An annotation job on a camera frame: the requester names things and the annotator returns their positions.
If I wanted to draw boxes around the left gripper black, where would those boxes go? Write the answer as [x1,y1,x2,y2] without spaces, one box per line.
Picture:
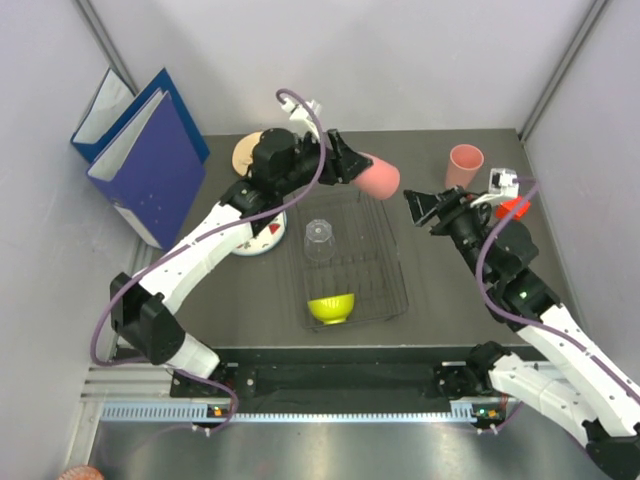
[275,129,371,197]

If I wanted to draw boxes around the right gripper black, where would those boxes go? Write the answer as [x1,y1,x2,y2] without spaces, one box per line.
[403,186,492,285]

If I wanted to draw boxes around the pink cup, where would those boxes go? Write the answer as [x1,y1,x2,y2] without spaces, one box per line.
[445,144,485,188]
[354,153,401,200]

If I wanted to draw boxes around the black wire dish rack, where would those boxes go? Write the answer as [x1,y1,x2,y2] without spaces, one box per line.
[285,189,408,332]

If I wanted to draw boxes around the clear wine glass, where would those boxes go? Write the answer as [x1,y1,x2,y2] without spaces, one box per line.
[304,219,336,262]

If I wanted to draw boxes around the beige floral plate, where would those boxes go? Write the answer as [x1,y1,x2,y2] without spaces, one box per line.
[231,131,262,176]

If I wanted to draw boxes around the white plate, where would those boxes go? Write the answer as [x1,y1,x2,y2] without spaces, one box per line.
[232,212,287,257]

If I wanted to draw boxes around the yellow-green bowl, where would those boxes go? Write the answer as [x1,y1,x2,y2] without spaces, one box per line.
[307,293,355,325]

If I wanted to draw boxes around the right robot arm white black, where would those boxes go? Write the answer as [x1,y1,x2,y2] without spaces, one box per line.
[403,187,639,479]

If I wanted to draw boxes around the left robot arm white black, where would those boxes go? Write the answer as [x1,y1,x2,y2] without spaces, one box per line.
[103,128,382,397]

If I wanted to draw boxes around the red cube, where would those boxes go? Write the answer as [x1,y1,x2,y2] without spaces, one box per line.
[494,196,531,221]

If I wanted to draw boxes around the front blue binder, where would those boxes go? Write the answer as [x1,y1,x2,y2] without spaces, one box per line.
[87,90,204,250]

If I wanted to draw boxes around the blue binder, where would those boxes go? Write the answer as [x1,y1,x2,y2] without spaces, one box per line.
[87,90,204,250]
[70,68,209,164]

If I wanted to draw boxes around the rear blue binder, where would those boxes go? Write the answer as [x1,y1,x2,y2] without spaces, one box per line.
[70,68,209,164]

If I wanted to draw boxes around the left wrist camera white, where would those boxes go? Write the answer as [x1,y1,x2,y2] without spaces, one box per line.
[281,98,322,132]

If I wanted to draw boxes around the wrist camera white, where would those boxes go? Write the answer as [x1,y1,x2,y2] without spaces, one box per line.
[281,98,322,132]
[471,168,519,208]

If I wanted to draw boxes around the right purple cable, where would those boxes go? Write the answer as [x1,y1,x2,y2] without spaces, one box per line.
[474,175,640,401]

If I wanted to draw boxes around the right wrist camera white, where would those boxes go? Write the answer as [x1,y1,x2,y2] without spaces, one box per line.
[471,168,519,208]

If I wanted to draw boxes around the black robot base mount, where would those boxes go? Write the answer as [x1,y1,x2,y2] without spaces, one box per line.
[212,346,497,402]

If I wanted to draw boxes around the aluminium rail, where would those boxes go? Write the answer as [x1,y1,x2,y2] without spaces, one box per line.
[82,359,626,426]

